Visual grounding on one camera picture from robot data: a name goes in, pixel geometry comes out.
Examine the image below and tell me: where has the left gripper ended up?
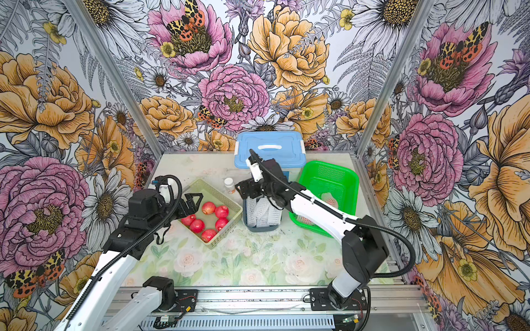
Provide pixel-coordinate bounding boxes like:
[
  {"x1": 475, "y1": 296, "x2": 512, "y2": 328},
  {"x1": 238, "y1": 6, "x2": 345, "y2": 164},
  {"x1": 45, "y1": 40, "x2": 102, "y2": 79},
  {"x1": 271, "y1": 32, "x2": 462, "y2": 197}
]
[{"x1": 148, "y1": 194, "x2": 202, "y2": 233}]

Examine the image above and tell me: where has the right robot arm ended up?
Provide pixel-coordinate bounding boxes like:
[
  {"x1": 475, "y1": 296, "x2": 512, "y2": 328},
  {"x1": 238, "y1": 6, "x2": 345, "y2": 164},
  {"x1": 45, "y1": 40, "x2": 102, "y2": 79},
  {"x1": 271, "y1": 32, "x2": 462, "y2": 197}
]
[{"x1": 236, "y1": 156, "x2": 389, "y2": 310}]

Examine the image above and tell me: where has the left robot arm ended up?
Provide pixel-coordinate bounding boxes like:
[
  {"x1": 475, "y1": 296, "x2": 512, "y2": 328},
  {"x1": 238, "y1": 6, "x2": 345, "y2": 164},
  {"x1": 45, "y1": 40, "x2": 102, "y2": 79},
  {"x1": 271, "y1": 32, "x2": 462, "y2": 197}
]
[{"x1": 57, "y1": 189, "x2": 203, "y2": 330}]

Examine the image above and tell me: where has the white pill bottle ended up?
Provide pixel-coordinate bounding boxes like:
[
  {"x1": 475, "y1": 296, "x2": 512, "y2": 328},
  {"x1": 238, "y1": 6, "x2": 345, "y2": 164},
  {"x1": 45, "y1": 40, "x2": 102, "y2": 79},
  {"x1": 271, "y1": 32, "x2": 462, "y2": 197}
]
[{"x1": 224, "y1": 177, "x2": 235, "y2": 194}]

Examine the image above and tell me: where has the pale green perforated basket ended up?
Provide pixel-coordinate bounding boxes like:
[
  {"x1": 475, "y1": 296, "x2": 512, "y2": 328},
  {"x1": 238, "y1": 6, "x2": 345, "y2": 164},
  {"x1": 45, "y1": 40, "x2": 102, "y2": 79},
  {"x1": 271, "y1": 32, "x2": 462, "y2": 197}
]
[{"x1": 178, "y1": 179, "x2": 243, "y2": 249}]

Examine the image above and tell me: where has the dark teal plastic tray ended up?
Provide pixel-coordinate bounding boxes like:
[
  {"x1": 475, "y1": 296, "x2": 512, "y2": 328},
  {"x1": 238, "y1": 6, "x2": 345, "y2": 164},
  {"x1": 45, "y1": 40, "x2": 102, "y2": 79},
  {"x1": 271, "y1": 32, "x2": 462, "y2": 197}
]
[{"x1": 242, "y1": 194, "x2": 283, "y2": 233}]

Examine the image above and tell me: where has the blue lidded storage box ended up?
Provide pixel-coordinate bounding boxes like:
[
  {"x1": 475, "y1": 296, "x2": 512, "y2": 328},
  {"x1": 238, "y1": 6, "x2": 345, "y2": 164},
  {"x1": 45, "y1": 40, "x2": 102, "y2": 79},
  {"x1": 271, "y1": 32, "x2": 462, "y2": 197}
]
[{"x1": 234, "y1": 131, "x2": 306, "y2": 169}]

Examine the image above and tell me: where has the bright green perforated basket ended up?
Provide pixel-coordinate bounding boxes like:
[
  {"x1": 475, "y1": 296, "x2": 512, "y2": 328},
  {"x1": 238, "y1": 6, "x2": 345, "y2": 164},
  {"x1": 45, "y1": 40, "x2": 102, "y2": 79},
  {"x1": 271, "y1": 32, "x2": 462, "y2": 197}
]
[{"x1": 298, "y1": 161, "x2": 359, "y2": 215}]

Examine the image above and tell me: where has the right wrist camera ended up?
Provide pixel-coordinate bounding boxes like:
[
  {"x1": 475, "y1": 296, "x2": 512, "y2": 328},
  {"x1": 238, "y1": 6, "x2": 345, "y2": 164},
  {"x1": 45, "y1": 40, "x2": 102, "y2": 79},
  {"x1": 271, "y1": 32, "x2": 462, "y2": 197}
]
[{"x1": 246, "y1": 158, "x2": 263, "y2": 183}]

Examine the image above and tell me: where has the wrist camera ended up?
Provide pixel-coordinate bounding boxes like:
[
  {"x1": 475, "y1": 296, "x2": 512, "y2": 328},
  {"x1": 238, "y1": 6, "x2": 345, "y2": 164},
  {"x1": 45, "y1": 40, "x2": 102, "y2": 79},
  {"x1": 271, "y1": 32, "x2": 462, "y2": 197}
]
[
  {"x1": 246, "y1": 158, "x2": 263, "y2": 183},
  {"x1": 153, "y1": 176, "x2": 177, "y2": 204}
]

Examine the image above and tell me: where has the left black cable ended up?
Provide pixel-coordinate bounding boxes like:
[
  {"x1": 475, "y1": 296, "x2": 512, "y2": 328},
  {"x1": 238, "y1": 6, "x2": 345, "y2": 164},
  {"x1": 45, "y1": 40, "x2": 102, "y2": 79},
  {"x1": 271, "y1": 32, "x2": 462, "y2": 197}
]
[{"x1": 65, "y1": 174, "x2": 184, "y2": 324}]

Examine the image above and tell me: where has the black cable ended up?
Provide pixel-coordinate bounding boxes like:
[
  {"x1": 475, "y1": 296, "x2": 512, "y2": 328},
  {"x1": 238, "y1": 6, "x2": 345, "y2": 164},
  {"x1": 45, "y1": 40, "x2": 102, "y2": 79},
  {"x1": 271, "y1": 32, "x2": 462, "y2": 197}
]
[
  {"x1": 65, "y1": 174, "x2": 184, "y2": 324},
  {"x1": 248, "y1": 148, "x2": 417, "y2": 279}
]

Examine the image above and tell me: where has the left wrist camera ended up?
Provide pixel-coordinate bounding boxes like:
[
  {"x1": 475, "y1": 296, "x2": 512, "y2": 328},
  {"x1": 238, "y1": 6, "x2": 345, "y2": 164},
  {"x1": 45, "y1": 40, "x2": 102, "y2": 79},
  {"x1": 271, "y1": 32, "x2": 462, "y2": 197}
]
[{"x1": 153, "y1": 176, "x2": 177, "y2": 204}]

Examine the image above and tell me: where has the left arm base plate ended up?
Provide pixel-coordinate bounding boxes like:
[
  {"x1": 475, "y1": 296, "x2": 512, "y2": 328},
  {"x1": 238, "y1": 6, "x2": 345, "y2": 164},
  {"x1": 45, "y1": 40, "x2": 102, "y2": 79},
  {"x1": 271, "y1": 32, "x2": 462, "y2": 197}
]
[{"x1": 153, "y1": 289, "x2": 199, "y2": 314}]

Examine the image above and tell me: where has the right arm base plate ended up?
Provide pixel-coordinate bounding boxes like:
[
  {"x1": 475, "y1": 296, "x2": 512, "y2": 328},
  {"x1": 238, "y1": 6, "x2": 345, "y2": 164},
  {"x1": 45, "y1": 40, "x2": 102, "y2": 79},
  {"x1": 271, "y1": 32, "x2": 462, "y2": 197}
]
[{"x1": 309, "y1": 288, "x2": 368, "y2": 311}]

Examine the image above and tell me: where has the right black cable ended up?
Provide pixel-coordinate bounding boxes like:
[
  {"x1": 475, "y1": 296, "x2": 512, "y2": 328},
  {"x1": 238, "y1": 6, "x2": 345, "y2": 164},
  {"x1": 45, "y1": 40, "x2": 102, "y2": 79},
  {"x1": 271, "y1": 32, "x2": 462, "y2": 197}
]
[{"x1": 248, "y1": 148, "x2": 417, "y2": 279}]

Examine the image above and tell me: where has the aluminium front rail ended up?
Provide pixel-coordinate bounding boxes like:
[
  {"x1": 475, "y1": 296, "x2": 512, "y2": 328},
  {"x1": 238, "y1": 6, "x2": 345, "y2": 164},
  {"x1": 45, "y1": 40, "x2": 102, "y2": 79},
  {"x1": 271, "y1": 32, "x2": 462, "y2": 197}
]
[{"x1": 103, "y1": 285, "x2": 429, "y2": 330}]

